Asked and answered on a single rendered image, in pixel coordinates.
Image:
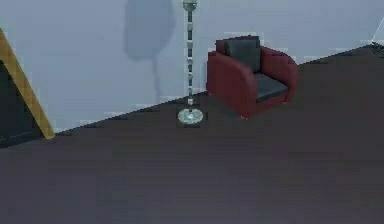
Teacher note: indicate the yellow wooden door frame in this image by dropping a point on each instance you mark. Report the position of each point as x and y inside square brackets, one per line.
[23, 86]

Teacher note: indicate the red armchair with grey cushions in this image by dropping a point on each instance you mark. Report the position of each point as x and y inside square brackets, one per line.
[233, 83]

